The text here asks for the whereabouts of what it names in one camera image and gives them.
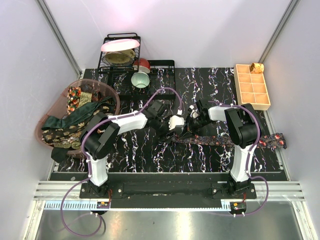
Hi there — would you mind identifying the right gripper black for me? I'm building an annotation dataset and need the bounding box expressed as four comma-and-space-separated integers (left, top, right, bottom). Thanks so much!
179, 115, 212, 141

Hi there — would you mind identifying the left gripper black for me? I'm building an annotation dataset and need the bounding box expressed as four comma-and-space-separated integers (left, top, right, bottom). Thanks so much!
152, 115, 176, 143

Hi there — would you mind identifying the dark floral red-dotted tie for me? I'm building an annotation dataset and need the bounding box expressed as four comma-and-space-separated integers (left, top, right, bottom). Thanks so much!
171, 133, 287, 150

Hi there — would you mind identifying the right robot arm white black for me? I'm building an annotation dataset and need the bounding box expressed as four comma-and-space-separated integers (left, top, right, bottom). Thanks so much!
179, 99, 264, 199

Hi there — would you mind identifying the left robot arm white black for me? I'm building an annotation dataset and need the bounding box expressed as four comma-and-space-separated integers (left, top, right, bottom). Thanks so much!
80, 101, 185, 198

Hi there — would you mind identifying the pale green ceramic bowl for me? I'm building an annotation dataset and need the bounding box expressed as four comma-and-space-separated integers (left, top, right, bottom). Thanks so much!
131, 71, 150, 89

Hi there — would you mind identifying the wooden compartment box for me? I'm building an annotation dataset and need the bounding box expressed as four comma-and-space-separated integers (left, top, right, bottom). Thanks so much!
234, 64, 271, 111

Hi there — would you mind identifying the red bowl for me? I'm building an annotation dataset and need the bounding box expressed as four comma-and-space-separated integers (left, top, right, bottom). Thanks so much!
132, 58, 151, 74

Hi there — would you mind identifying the rolled beige tie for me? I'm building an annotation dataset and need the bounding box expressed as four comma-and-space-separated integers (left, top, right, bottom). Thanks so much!
249, 62, 265, 74

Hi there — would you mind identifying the olive yellow plate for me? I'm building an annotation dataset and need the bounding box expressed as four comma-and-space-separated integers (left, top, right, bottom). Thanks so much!
102, 49, 136, 65

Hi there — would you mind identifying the olive gold patterned tie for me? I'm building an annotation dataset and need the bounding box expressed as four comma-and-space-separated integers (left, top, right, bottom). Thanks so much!
78, 92, 92, 108

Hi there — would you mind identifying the pink plate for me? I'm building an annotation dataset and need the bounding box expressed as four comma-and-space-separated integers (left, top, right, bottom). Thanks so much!
100, 38, 140, 52

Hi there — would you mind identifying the colourful cartoon pattern tie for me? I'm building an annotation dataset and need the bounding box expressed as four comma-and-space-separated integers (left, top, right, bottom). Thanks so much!
67, 86, 82, 115

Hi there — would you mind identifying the dark green tie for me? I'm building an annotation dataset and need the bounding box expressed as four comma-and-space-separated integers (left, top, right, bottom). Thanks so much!
41, 96, 116, 163

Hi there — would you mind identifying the brown translucent plastic basin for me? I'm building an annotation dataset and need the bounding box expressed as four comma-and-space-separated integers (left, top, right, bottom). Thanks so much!
34, 78, 121, 150

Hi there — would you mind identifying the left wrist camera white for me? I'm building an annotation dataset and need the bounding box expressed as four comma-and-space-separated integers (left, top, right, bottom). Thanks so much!
168, 115, 185, 131

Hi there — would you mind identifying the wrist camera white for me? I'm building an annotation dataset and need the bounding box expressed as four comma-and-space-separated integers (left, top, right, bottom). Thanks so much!
188, 105, 198, 119
168, 115, 185, 131

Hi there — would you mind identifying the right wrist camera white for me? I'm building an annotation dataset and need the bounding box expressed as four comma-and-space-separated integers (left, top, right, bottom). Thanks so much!
188, 105, 198, 119

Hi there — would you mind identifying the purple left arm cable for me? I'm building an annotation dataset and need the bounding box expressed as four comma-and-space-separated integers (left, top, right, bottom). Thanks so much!
60, 87, 185, 236

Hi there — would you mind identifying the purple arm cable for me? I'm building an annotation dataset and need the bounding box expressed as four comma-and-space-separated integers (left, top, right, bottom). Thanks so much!
60, 87, 185, 236
208, 99, 270, 217

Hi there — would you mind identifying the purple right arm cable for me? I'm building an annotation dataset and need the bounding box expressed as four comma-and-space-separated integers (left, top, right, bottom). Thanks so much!
208, 99, 270, 217

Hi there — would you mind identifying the black wire dish rack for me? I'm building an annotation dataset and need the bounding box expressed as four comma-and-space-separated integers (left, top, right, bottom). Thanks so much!
97, 32, 176, 101

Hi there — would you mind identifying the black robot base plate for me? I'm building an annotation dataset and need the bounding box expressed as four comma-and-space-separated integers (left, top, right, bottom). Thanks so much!
79, 172, 257, 211

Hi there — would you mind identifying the aluminium frame rail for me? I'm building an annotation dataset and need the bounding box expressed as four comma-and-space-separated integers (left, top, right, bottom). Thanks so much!
33, 181, 305, 201

